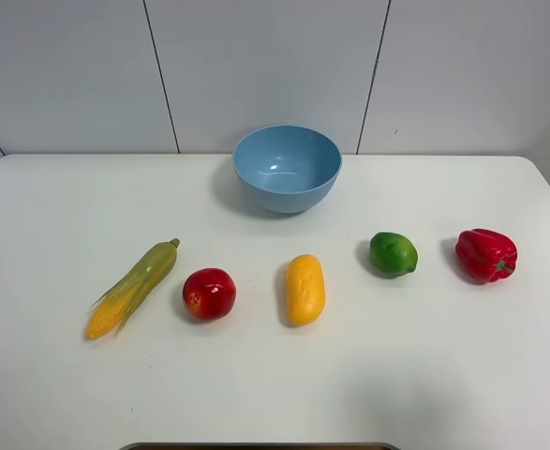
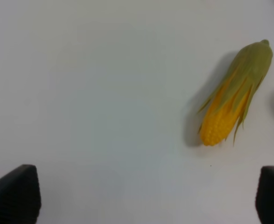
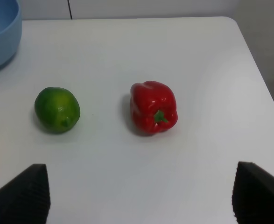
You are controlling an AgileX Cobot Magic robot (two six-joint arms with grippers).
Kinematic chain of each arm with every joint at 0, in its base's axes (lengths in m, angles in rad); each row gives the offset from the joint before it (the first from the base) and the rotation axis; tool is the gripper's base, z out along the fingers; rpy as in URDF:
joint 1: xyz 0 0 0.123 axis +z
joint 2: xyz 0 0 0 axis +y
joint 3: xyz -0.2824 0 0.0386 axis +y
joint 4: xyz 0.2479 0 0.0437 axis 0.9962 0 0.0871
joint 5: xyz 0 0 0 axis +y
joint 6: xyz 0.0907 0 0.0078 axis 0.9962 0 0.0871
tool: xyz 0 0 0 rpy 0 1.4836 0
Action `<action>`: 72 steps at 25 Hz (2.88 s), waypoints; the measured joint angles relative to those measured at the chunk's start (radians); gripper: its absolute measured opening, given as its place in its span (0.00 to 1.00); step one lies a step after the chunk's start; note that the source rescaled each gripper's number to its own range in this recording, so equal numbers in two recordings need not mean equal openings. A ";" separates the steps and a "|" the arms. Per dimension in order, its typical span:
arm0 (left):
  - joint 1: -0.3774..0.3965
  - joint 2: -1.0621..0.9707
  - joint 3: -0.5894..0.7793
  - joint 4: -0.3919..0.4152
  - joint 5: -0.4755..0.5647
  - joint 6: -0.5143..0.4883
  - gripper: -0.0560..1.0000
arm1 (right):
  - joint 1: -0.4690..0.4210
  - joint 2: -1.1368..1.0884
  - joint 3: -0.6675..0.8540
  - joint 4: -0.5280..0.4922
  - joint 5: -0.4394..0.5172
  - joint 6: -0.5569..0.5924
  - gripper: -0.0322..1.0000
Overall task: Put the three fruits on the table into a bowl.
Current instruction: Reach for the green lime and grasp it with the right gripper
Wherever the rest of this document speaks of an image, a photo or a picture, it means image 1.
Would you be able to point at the yellow mango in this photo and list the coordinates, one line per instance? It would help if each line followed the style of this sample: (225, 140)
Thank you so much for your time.
(305, 290)

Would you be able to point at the red apple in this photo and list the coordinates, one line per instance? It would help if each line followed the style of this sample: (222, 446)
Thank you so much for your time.
(209, 294)

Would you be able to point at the green lime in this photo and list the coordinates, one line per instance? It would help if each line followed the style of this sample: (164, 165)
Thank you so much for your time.
(393, 254)

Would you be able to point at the blue plastic bowl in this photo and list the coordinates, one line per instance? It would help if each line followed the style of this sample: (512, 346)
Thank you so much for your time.
(286, 169)

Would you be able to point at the corn cob with green husk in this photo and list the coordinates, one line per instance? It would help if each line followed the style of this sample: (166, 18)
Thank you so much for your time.
(115, 307)

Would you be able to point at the red bell pepper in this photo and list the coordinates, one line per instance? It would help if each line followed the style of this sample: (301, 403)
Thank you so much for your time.
(488, 256)

